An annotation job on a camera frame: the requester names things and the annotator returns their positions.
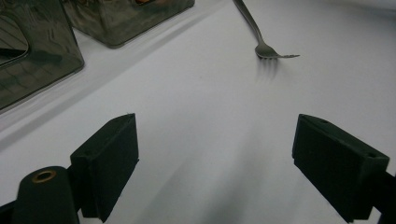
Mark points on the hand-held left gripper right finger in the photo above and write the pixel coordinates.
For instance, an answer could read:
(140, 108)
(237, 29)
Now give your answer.
(336, 165)

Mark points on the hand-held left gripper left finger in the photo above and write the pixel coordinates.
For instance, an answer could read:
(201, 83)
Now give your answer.
(107, 161)

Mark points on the smoky clear plastic bin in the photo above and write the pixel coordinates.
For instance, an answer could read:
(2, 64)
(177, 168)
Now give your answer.
(46, 46)
(118, 21)

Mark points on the metal fork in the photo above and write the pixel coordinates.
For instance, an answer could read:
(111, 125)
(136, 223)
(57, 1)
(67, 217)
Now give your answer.
(264, 49)

